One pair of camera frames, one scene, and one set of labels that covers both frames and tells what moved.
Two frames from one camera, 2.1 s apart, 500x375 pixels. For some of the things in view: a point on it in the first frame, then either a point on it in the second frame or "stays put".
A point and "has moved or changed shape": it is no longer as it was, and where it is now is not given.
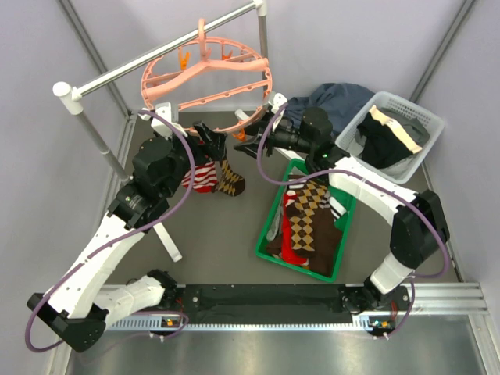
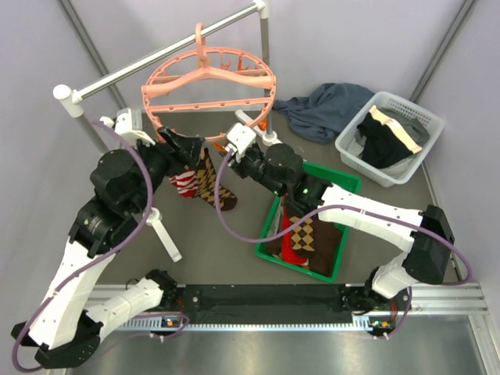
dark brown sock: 327,241 stays put
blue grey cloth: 341,101 stays put
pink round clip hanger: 214,83 has moved or changed shape
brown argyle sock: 230,183 → 206,178
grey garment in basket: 415,126 stays put
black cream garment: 384,142 stays put
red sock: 287,253 stays put
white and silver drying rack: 68,99 stays put
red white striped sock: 205,178 has moved or changed shape
